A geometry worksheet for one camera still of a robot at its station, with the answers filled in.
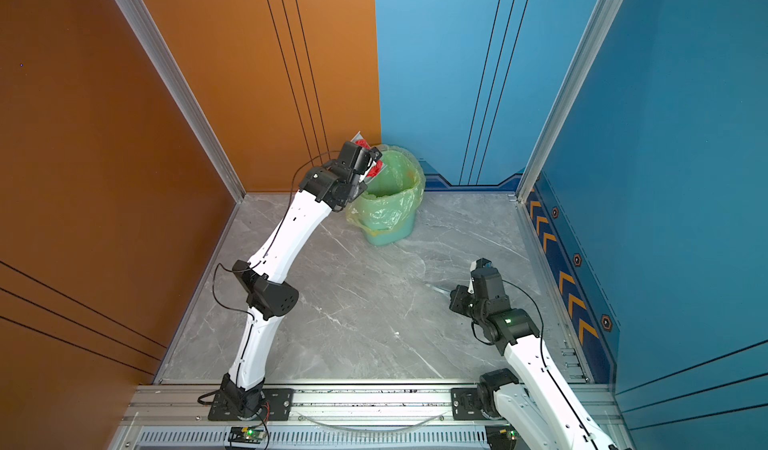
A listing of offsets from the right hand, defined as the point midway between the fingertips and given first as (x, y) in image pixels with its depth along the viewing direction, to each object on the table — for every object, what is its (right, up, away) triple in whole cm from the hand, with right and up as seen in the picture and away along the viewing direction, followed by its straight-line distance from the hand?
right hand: (450, 294), depth 80 cm
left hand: (-29, +34, +3) cm, 44 cm away
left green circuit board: (-51, -32, -9) cm, 60 cm away
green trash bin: (-18, +18, +6) cm, 26 cm away
